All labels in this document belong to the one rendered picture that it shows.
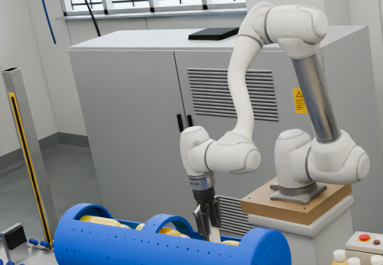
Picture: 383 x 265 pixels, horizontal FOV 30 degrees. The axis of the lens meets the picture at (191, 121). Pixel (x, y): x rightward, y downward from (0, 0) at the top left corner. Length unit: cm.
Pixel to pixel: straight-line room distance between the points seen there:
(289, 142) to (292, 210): 27
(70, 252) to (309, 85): 107
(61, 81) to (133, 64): 299
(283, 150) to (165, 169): 212
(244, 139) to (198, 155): 16
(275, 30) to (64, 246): 112
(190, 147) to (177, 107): 228
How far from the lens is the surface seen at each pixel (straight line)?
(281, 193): 297
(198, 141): 233
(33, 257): 326
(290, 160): 287
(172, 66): 453
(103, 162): 539
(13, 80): 333
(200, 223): 244
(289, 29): 250
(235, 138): 228
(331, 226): 299
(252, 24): 258
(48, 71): 783
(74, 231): 273
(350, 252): 250
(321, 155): 276
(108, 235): 262
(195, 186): 240
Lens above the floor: 226
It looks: 17 degrees down
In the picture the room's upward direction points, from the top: 10 degrees counter-clockwise
